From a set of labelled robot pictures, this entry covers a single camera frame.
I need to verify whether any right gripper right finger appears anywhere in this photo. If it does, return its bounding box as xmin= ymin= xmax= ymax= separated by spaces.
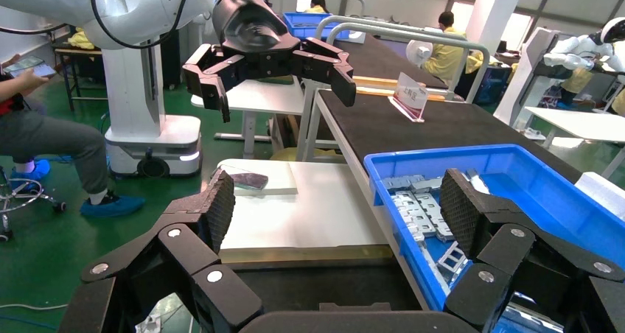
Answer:
xmin=441 ymin=168 xmax=625 ymax=333

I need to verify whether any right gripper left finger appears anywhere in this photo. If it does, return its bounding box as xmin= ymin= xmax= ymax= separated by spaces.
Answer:
xmin=80 ymin=168 xmax=265 ymax=333

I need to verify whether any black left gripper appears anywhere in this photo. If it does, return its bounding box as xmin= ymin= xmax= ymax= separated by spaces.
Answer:
xmin=181 ymin=0 xmax=357 ymax=125

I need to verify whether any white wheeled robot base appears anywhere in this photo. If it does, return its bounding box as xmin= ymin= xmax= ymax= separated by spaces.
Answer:
xmin=99 ymin=43 xmax=202 ymax=178

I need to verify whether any white desk with single leg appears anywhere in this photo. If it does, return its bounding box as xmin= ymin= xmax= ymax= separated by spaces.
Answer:
xmin=190 ymin=79 xmax=306 ymax=160

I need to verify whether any dark glossy phone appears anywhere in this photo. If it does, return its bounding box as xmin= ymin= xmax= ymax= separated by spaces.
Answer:
xmin=228 ymin=172 xmax=270 ymax=192

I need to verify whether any blue plastic crate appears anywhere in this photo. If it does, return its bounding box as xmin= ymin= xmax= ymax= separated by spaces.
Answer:
xmin=283 ymin=12 xmax=365 ymax=41

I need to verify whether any blue plastic parts bin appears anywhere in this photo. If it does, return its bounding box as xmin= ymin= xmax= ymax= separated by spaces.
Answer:
xmin=363 ymin=144 xmax=625 ymax=333

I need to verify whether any black felt table mat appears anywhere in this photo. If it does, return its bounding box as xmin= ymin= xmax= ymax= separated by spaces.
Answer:
xmin=317 ymin=88 xmax=584 ymax=186

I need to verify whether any black-topped table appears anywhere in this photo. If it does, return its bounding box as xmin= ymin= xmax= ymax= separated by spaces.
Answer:
xmin=337 ymin=32 xmax=447 ymax=90

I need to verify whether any short wooden edge strip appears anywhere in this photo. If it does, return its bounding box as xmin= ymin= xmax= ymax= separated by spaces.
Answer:
xmin=351 ymin=75 xmax=450 ymax=100

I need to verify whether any acrylic sign with red print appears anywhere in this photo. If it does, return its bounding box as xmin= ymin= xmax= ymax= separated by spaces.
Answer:
xmin=388 ymin=71 xmax=430 ymax=123

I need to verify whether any dark blue box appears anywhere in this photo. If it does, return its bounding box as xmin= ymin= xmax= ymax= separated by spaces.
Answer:
xmin=475 ymin=64 xmax=511 ymax=106

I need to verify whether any white foam block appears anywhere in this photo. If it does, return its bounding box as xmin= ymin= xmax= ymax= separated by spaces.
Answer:
xmin=575 ymin=172 xmax=625 ymax=220

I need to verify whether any white desk fan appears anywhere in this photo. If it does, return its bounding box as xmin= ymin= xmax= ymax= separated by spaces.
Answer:
xmin=405 ymin=39 xmax=433 ymax=69

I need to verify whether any person in yellow jacket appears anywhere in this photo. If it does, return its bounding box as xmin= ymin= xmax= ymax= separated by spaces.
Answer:
xmin=422 ymin=10 xmax=484 ymax=85

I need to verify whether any standing person in yellow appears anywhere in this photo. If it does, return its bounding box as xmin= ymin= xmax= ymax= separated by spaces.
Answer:
xmin=559 ymin=67 xmax=594 ymax=108

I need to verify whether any seated person in grey trousers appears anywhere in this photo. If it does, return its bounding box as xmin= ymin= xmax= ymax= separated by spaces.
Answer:
xmin=0 ymin=52 xmax=147 ymax=220

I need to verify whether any black framed desk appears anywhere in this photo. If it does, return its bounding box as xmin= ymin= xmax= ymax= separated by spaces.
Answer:
xmin=52 ymin=46 xmax=108 ymax=112

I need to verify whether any chrome stool base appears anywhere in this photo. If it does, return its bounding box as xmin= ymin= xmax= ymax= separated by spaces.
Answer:
xmin=0 ymin=166 xmax=67 ymax=244

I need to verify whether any white humanoid robot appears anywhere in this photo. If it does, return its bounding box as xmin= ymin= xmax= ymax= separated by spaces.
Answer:
xmin=507 ymin=17 xmax=625 ymax=127

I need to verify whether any tablet computer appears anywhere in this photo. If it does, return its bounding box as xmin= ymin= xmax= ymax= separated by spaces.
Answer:
xmin=2 ymin=55 xmax=57 ymax=80

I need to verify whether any silver tabbed metal bracket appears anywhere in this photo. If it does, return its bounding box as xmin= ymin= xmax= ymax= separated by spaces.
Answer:
xmin=390 ymin=193 xmax=438 ymax=244
xmin=410 ymin=192 xmax=456 ymax=243
xmin=436 ymin=242 xmax=471 ymax=281

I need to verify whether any white metal strip bracket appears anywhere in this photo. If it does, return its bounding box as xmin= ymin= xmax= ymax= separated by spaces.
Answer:
xmin=466 ymin=169 xmax=490 ymax=196

